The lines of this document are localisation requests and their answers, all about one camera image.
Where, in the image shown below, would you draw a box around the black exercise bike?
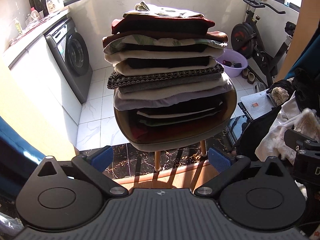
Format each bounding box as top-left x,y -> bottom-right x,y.
230,0 -> 297,88

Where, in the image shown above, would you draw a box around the beige textured garment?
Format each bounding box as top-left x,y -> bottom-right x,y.
271,86 -> 289,107

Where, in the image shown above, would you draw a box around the white laundry cabinet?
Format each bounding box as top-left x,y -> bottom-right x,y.
2,7 -> 83,153

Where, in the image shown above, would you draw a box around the black cloth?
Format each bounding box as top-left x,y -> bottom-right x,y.
235,105 -> 283,160

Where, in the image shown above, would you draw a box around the dark small laundry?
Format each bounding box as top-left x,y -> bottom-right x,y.
222,59 -> 243,68

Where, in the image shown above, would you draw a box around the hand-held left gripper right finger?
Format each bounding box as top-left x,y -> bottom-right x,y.
194,146 -> 285,198

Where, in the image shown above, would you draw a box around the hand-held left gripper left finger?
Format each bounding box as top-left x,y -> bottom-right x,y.
36,146 -> 129,198

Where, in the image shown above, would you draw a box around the clear plastic containers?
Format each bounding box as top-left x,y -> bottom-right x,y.
26,7 -> 44,24

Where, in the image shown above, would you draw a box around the stack of folded clothes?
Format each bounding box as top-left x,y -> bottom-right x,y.
102,14 -> 233,143

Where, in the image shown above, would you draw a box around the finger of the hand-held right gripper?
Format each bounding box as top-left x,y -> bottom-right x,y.
284,129 -> 320,155

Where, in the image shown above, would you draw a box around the purple plastic basin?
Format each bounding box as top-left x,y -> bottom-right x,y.
216,49 -> 248,77

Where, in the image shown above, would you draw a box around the beige chair with wooden legs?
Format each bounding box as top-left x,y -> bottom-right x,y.
112,80 -> 238,172

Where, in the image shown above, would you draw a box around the grey washing machine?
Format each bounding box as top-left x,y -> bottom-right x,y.
44,17 -> 93,104

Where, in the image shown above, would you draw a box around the white knit sweater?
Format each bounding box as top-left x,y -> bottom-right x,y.
256,97 -> 308,160

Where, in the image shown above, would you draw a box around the black leather jacket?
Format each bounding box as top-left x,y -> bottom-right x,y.
285,67 -> 320,110

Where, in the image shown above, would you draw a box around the white slipper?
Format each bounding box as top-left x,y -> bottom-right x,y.
253,81 -> 267,94

